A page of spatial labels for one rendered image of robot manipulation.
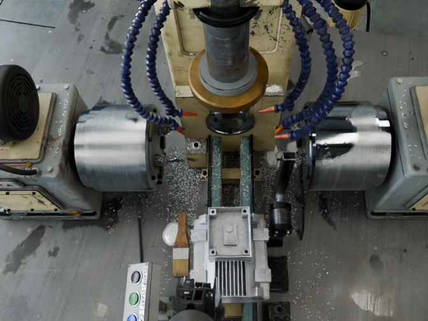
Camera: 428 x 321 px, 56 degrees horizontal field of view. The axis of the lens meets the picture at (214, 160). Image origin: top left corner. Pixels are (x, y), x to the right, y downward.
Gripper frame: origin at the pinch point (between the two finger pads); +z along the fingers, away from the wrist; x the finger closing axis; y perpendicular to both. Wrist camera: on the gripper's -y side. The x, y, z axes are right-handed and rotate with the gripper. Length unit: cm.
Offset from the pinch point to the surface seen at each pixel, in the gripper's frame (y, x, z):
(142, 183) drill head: 20.8, 17.7, 22.9
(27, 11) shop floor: 114, 137, 201
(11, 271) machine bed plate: -9, 64, 37
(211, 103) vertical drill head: 40.9, -2.4, 4.4
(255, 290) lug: -2.2, -11.8, 7.4
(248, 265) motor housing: 2.5, -10.4, 11.1
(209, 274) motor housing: 0.5, -1.0, 10.4
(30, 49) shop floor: 85, 127, 184
